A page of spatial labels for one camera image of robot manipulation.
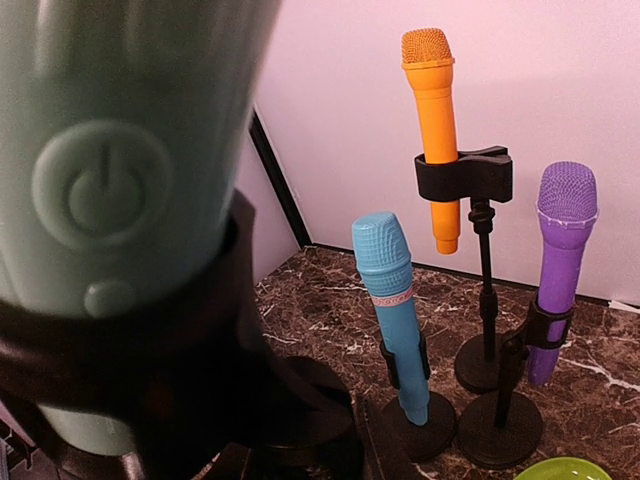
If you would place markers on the black round-base stand orange mic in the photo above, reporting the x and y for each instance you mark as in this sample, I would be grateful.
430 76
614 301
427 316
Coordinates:
483 176

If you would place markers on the black round-base stand mint mic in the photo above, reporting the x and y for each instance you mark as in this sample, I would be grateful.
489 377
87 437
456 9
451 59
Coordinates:
188 375

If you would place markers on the lime green plate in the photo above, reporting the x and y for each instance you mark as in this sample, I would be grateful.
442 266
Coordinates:
564 468

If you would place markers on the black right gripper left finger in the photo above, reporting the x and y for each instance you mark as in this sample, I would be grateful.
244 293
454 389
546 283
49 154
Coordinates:
84 465

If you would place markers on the orange microphone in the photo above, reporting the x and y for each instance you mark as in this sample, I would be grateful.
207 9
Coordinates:
429 67

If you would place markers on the left black corner post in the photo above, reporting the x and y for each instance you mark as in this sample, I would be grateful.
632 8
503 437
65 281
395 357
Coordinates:
270 163

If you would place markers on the blue microphone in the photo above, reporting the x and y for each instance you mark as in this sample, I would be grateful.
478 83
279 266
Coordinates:
383 261

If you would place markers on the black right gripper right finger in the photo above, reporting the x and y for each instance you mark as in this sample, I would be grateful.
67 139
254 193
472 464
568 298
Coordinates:
384 457

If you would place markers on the purple microphone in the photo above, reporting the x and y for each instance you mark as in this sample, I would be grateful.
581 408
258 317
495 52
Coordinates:
567 209

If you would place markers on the mint green microphone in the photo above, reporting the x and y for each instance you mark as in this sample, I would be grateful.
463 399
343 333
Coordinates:
121 125

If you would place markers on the black round-base stand purple mic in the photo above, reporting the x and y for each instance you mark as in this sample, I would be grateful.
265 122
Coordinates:
501 429

